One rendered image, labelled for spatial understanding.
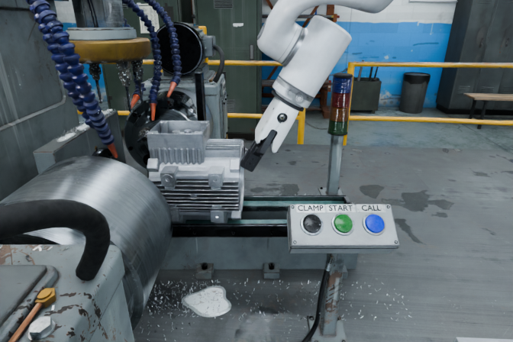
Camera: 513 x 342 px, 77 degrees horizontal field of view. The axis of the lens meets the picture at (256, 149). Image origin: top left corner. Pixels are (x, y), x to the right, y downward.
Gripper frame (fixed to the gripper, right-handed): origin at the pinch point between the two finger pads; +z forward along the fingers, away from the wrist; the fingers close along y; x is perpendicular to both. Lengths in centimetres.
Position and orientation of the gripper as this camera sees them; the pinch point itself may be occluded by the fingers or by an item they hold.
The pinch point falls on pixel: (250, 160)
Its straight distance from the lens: 70.0
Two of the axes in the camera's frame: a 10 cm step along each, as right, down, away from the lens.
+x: -8.7, -4.6, -1.9
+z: -5.0, 8.1, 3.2
